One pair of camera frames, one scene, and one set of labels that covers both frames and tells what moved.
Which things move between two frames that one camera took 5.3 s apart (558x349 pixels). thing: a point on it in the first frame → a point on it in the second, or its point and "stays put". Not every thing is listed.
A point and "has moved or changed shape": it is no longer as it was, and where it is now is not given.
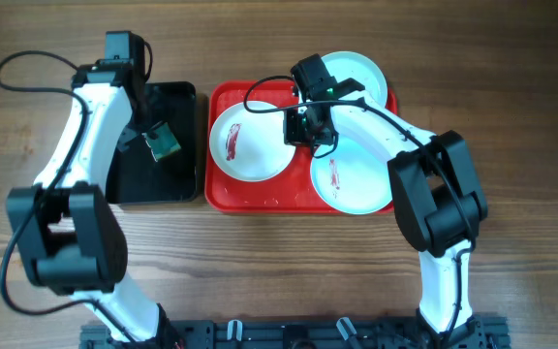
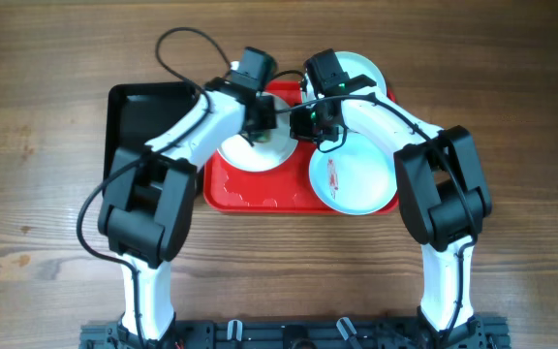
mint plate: x=346 y=64 stays put
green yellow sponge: x=165 y=144 has moved or changed shape
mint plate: x=353 y=179 stays put
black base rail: x=308 y=334 stays put
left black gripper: x=132 y=133 → x=270 y=120
